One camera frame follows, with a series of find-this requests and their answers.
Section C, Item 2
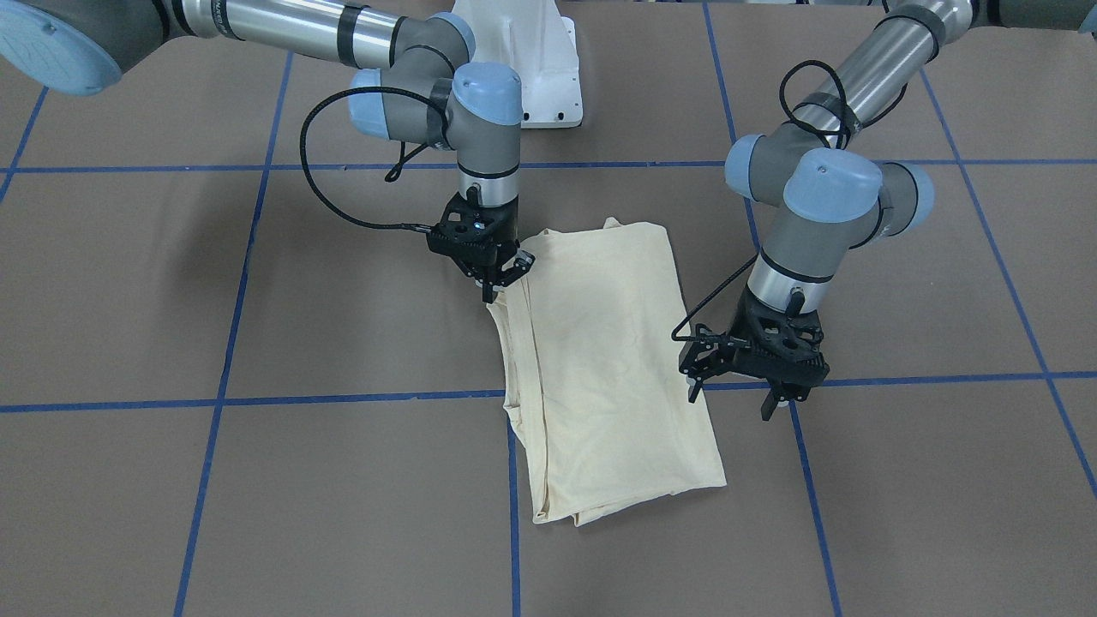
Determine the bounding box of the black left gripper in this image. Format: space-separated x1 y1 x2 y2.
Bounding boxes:
680 290 830 422

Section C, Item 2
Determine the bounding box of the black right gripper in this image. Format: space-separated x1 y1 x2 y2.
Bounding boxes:
454 231 536 304

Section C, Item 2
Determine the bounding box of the cream long-sleeve graphic shirt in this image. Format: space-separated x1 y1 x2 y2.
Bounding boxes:
489 218 728 526

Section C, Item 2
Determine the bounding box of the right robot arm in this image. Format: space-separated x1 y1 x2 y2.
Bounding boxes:
1 1 536 303

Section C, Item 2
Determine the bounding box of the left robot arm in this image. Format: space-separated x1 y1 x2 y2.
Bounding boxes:
671 1 1094 419

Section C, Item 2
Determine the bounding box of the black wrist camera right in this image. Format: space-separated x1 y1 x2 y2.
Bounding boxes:
426 193 519 259

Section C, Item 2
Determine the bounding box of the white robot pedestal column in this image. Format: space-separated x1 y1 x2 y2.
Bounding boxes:
452 1 584 130

